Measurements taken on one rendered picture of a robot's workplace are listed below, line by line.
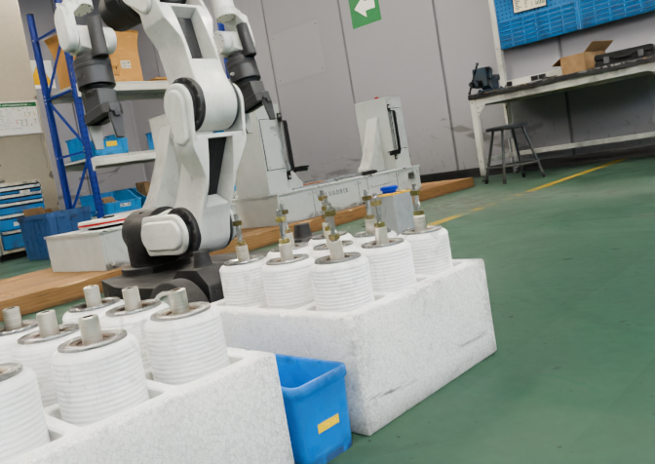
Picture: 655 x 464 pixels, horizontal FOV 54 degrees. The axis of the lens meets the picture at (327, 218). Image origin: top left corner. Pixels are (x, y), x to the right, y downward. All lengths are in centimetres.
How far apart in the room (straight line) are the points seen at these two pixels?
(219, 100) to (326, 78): 610
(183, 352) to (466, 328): 57
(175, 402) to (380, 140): 422
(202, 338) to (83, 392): 15
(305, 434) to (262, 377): 12
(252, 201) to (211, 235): 218
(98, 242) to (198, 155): 153
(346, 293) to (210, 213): 83
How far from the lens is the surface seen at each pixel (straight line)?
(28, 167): 753
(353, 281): 100
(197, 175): 173
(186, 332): 80
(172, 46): 178
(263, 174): 386
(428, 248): 118
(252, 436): 84
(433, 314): 111
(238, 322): 114
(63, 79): 664
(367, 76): 738
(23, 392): 72
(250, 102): 190
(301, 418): 90
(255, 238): 357
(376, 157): 482
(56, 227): 558
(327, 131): 779
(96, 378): 75
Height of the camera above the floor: 41
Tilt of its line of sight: 5 degrees down
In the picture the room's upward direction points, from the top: 10 degrees counter-clockwise
